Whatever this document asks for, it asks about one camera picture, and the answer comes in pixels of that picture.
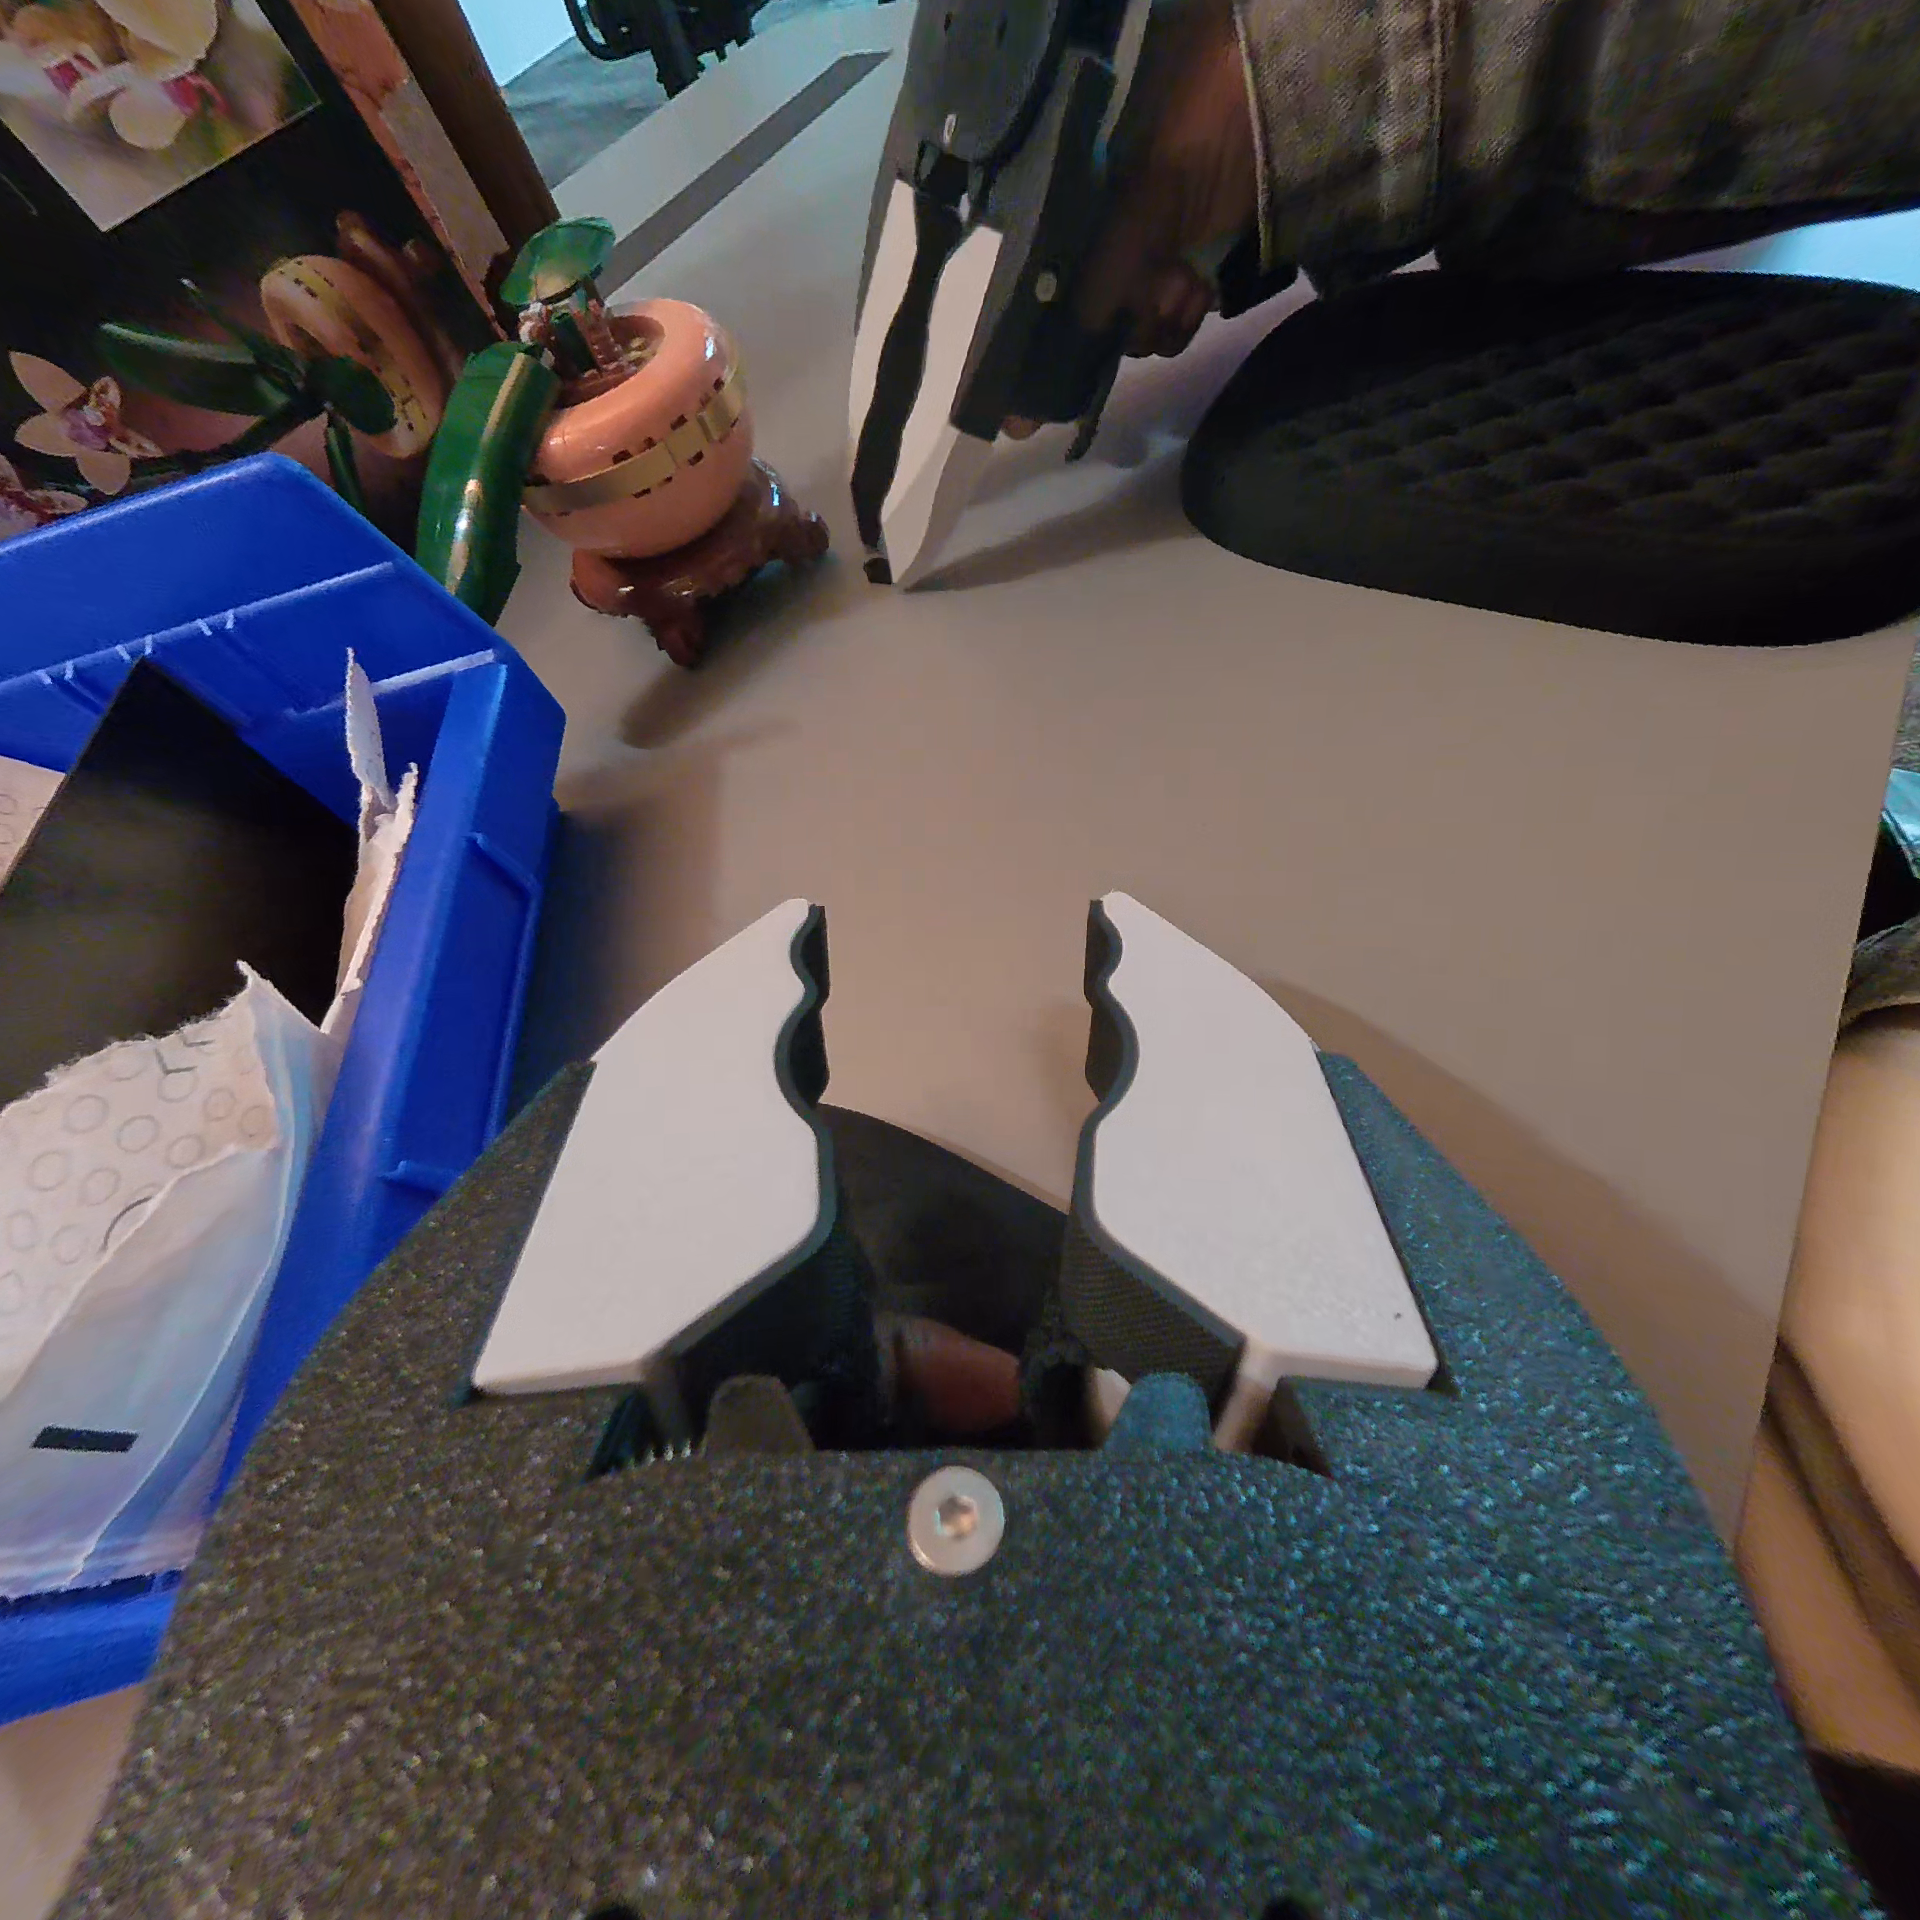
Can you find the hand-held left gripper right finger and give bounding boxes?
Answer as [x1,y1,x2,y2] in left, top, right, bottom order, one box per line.
[1064,889,1447,1454]

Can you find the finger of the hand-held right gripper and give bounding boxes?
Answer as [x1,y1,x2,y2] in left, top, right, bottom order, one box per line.
[882,227,1028,591]
[845,180,944,581]

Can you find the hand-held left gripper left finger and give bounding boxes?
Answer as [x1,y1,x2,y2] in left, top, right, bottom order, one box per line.
[469,900,841,1397]

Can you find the lego flower pot model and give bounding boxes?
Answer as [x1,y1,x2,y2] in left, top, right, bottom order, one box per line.
[524,299,831,670]

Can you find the rounded green lego leaf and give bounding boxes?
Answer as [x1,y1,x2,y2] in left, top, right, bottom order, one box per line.
[499,219,621,323]

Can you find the blue plastic bin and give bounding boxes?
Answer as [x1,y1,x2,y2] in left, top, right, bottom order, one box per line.
[0,456,569,1726]

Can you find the plain white paper bag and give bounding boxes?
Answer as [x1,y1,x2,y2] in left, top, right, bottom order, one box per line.
[319,649,427,1041]

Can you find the circle print white paper bag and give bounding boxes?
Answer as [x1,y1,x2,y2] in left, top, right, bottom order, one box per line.
[0,967,339,1601]

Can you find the person's right forearm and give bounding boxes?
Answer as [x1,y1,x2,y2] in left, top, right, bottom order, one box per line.
[1238,0,1920,296]

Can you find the orchid print lego box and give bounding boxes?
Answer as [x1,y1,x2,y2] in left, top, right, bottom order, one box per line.
[0,0,561,544]

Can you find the person's right hand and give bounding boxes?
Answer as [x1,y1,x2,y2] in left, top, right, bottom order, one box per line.
[1081,16,1268,364]

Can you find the person's left hand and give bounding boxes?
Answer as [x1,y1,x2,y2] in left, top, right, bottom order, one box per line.
[874,1317,1028,1446]

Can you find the person's beige trousers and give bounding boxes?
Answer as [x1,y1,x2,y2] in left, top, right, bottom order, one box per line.
[1741,1020,1920,1787]

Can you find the person's grey denim jacket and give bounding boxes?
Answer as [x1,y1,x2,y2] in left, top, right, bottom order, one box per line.
[1837,916,1920,1037]

